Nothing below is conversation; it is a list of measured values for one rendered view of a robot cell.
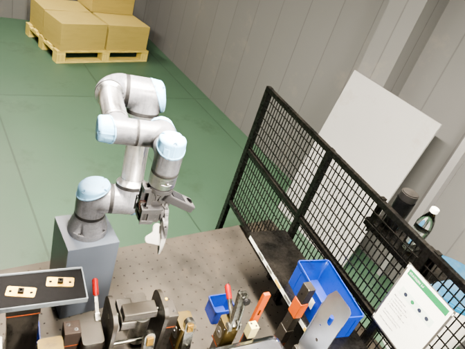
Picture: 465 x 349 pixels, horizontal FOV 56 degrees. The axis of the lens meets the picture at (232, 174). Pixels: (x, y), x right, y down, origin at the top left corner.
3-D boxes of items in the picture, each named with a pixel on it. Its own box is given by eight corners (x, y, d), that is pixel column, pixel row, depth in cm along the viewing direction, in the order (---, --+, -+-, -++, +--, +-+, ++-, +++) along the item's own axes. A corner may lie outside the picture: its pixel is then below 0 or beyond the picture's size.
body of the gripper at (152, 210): (132, 209, 127) (140, 176, 121) (160, 208, 131) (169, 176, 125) (138, 226, 122) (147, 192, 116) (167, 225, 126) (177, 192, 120)
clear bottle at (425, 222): (408, 254, 166) (436, 214, 156) (397, 242, 171) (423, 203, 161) (420, 253, 169) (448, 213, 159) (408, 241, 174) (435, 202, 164)
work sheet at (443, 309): (409, 368, 158) (456, 312, 142) (370, 316, 174) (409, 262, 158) (412, 366, 159) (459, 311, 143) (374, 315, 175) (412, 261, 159)
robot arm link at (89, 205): (73, 199, 171) (77, 171, 164) (108, 201, 176) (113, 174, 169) (73, 219, 162) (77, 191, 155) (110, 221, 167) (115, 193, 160)
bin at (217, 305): (210, 325, 202) (216, 313, 198) (203, 307, 210) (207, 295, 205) (231, 321, 208) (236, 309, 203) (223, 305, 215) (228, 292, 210)
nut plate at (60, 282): (46, 286, 139) (46, 284, 139) (47, 277, 142) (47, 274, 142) (73, 287, 142) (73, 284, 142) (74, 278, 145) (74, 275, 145)
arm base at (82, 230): (62, 219, 174) (64, 200, 169) (99, 214, 183) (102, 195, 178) (73, 245, 165) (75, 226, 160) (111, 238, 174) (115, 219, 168)
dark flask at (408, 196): (388, 233, 174) (410, 199, 165) (376, 221, 180) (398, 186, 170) (401, 232, 178) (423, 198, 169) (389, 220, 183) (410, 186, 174)
